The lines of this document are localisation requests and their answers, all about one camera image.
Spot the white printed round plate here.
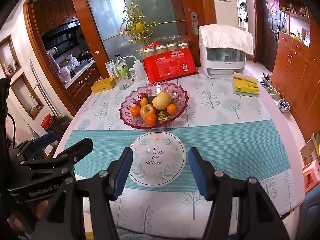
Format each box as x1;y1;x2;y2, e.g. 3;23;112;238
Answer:
129;132;187;188

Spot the small yellow-orange mandarin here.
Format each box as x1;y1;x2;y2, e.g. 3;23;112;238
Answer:
140;98;149;107

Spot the pink plastic stool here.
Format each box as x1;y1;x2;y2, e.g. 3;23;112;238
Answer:
303;157;319;194

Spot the dark avocado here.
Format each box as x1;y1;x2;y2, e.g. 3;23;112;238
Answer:
147;96;156;104

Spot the wooden cabinet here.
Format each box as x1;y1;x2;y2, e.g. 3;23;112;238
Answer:
272;0;319;140

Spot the small orange kumquat front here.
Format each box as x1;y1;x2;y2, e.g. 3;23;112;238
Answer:
130;105;140;117

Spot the pink glass fruit bowl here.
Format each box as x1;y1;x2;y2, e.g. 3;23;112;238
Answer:
119;82;189;129

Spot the dark entrance door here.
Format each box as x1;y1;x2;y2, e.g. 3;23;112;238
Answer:
256;0;280;72

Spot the gold door ornament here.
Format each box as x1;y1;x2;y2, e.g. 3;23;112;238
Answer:
101;0;186;46

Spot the red apple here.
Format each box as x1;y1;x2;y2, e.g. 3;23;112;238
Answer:
140;104;158;120

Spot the white countertop appliance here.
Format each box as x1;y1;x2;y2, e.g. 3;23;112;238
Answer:
199;39;249;79

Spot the yellow tissue pack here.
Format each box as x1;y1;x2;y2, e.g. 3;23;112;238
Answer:
233;72;260;98

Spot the clear plastic bottle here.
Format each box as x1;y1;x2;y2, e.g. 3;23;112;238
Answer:
116;53;130;77

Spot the white squeeze bottle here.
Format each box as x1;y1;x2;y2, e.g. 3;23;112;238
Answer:
123;55;146;80

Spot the yellow pear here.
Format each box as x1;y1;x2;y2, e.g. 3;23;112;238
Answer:
152;92;171;111

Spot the black cable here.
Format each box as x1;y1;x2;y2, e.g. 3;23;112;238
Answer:
6;112;17;151

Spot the clear drinking glass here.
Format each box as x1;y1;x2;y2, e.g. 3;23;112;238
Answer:
114;74;132;90

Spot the white towel on appliance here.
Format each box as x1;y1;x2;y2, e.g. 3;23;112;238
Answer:
199;24;253;55

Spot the large orange mandarin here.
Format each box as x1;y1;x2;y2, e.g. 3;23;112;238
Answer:
145;113;157;126

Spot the red paper cup package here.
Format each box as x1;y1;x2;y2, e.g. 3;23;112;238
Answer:
143;48;198;83

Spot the spotted ripe banana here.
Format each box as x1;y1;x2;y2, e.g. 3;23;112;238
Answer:
157;98;178;124

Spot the yellow cardboard box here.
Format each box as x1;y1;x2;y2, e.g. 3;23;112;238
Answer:
91;76;116;93

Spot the teal patterned tablecloth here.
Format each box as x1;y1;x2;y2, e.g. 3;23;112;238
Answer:
57;74;304;238

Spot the small glass jar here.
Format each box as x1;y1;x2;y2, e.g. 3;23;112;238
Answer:
129;67;137;81

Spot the red pot on floor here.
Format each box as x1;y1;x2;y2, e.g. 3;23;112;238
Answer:
41;113;55;129

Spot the small white carton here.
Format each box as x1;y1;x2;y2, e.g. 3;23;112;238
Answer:
105;60;117;77

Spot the cardboard box on floor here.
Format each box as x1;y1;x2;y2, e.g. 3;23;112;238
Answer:
300;132;320;165

